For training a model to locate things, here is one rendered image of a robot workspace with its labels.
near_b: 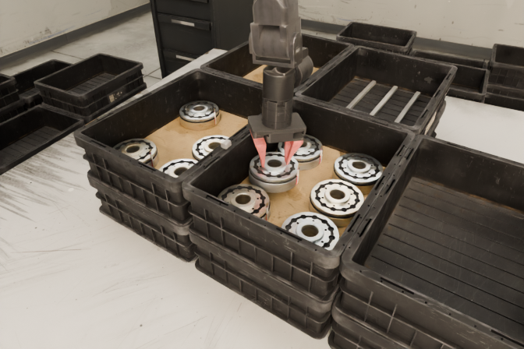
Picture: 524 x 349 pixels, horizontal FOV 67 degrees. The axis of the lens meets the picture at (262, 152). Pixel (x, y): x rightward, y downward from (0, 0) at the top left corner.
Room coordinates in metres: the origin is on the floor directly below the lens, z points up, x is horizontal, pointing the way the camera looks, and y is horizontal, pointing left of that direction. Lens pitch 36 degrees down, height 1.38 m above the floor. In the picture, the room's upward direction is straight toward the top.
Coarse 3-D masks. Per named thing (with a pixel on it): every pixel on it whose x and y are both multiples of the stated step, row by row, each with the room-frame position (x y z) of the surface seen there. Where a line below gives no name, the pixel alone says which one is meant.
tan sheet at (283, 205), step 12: (324, 156) 0.75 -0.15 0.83; (336, 156) 0.75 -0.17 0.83; (324, 168) 0.70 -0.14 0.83; (300, 180) 0.66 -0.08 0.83; (312, 180) 0.66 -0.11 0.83; (324, 180) 0.66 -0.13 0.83; (288, 192) 0.62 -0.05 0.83; (300, 192) 0.62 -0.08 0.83; (276, 204) 0.58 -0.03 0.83; (288, 204) 0.58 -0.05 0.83; (300, 204) 0.58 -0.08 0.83; (276, 216) 0.55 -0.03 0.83; (288, 216) 0.55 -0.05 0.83
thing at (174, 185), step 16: (176, 80) 0.94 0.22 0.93; (240, 80) 0.94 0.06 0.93; (144, 96) 0.85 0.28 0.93; (112, 112) 0.78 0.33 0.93; (80, 128) 0.71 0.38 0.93; (80, 144) 0.67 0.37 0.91; (96, 144) 0.65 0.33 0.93; (112, 160) 0.62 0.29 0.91; (128, 160) 0.60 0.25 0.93; (144, 176) 0.57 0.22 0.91; (160, 176) 0.55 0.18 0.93
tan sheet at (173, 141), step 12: (228, 120) 0.91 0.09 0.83; (240, 120) 0.91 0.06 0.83; (156, 132) 0.85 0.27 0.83; (168, 132) 0.85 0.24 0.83; (180, 132) 0.85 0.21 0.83; (192, 132) 0.85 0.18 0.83; (204, 132) 0.85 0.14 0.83; (216, 132) 0.85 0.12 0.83; (228, 132) 0.85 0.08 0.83; (156, 144) 0.79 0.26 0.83; (168, 144) 0.79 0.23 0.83; (180, 144) 0.79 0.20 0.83; (192, 144) 0.79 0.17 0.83; (168, 156) 0.75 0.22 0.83; (180, 156) 0.75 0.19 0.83; (192, 156) 0.75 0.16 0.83; (156, 168) 0.70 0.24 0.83
